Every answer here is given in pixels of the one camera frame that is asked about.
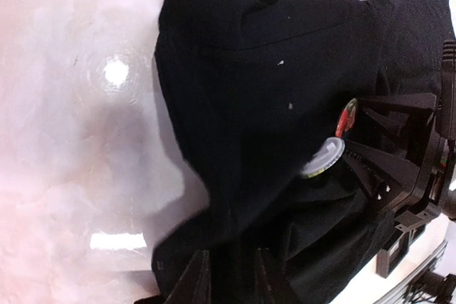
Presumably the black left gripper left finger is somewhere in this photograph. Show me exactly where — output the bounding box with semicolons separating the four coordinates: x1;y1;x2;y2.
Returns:
165;250;210;304

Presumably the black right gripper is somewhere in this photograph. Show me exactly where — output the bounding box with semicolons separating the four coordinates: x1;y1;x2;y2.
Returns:
343;41;455;219

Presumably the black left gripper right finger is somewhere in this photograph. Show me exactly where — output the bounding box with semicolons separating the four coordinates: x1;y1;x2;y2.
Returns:
254;248;301;304

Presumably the red round brooch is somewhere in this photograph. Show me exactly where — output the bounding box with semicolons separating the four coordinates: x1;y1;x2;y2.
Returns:
335;98;358;138

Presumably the black garment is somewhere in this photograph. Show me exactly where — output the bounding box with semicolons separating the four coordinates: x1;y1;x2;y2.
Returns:
150;0;455;303

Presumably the green round brooch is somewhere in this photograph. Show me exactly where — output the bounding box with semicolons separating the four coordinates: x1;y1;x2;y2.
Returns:
299;137;346;179

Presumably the left black square frame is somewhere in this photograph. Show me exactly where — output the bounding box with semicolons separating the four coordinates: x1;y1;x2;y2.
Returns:
375;225;426;278

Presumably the front aluminium rail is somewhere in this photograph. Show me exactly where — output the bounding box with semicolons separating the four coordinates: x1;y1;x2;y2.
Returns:
375;241;455;304

